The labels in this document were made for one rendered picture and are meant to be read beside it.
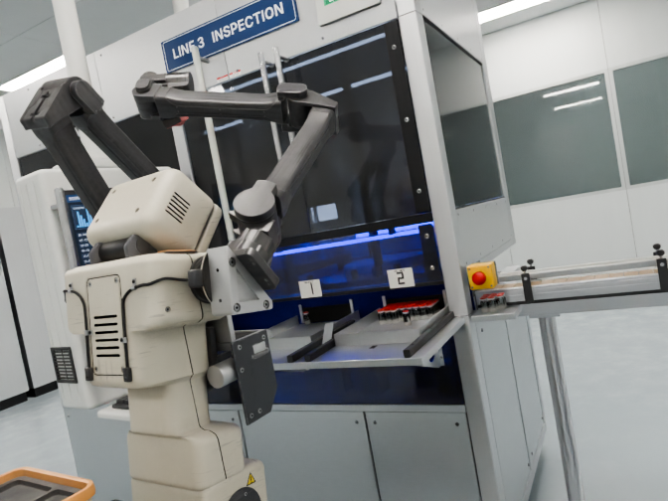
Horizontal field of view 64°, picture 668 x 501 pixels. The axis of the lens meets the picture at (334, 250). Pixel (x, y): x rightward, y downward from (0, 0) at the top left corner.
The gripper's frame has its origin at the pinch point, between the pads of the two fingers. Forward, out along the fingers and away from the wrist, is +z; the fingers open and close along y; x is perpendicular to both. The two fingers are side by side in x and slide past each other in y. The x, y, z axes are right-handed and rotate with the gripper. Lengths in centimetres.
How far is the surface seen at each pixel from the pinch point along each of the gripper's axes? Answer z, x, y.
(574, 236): 416, -271, -129
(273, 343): 16, 6, -73
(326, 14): 13, -55, 12
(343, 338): 4, -14, -80
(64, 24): 22, 23, 53
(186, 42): 40, -10, 39
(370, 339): 1, -21, -84
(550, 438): 118, -80, -179
